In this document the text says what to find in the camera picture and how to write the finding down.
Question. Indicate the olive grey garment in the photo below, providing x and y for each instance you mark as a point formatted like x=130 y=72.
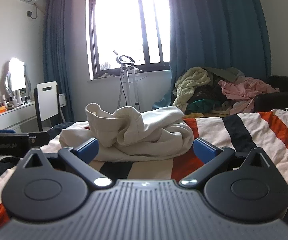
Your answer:
x=224 y=72

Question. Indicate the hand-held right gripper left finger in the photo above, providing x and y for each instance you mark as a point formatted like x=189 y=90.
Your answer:
x=87 y=150

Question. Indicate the dark patterned garment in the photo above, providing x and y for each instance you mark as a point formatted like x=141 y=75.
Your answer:
x=209 y=91

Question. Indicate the light blue cloth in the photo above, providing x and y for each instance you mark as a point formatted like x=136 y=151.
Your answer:
x=162 y=103

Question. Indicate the pink garment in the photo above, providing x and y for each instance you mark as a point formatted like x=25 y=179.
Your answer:
x=244 y=90

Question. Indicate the dark framed window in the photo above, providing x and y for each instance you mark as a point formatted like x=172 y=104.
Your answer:
x=131 y=25

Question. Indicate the white backed chair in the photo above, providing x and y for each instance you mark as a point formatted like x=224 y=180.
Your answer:
x=47 y=100

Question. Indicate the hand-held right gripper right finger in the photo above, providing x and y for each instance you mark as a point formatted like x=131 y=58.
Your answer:
x=204 y=152

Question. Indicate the group of cosmetic bottles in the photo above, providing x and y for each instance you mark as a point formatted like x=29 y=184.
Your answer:
x=15 y=101

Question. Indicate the white dressing table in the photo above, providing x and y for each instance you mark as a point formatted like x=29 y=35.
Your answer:
x=9 y=117

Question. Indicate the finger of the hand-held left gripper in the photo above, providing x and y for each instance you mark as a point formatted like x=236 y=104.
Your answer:
x=40 y=138

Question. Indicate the standing garment steamer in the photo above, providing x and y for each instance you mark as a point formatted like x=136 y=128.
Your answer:
x=127 y=80

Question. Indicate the green garment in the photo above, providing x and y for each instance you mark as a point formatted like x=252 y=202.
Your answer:
x=201 y=105

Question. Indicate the orange black striped blanket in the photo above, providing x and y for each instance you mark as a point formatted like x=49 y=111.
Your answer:
x=259 y=135

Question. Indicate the yellow towel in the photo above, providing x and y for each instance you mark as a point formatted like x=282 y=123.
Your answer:
x=209 y=115

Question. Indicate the dark sofa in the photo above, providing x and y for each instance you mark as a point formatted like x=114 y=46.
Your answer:
x=284 y=82

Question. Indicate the pale yellow knit blanket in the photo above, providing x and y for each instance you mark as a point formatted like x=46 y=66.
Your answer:
x=191 y=82

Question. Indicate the grey wall socket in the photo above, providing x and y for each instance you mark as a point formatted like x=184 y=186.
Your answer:
x=29 y=14

